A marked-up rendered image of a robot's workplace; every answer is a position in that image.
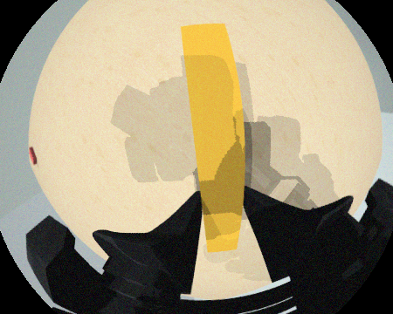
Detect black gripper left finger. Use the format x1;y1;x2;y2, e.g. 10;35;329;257
93;191;203;294

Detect yellow bar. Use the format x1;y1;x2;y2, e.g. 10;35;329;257
180;24;245;252

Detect small red bar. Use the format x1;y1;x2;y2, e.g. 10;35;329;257
29;147;37;165

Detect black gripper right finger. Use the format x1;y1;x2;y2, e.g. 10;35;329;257
243;186;354;282

